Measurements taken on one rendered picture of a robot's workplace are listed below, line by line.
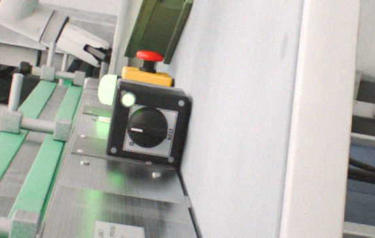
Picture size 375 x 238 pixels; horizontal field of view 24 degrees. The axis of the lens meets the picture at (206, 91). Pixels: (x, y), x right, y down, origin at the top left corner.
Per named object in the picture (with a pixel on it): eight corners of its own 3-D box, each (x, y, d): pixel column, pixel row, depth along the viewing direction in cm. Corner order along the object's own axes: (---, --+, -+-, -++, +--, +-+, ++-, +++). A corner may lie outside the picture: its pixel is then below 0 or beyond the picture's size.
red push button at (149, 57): (133, 71, 130) (137, 47, 130) (159, 75, 131) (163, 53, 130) (133, 73, 126) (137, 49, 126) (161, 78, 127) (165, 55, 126)
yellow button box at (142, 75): (164, 119, 133) (115, 111, 132) (172, 71, 132) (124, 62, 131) (166, 126, 126) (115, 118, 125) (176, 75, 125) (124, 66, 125)
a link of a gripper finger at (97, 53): (75, 43, 181) (97, 52, 185) (92, 55, 175) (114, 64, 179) (78, 38, 181) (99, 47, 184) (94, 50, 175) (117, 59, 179)
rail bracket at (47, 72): (75, 132, 173) (11, 121, 172) (90, 47, 171) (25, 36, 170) (75, 135, 170) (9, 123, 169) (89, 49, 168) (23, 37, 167)
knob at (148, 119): (163, 149, 98) (165, 155, 94) (124, 143, 97) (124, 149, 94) (171, 110, 97) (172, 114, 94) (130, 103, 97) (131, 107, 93)
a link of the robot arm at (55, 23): (42, 40, 187) (54, 46, 188) (38, 44, 178) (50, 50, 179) (57, 8, 186) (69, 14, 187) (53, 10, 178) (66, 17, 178)
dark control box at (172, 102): (175, 154, 106) (106, 142, 105) (188, 89, 105) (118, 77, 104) (180, 168, 98) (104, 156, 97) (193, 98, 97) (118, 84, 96)
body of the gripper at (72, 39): (50, 44, 187) (98, 67, 189) (45, 49, 177) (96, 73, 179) (65, 12, 187) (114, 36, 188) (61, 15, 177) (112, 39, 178)
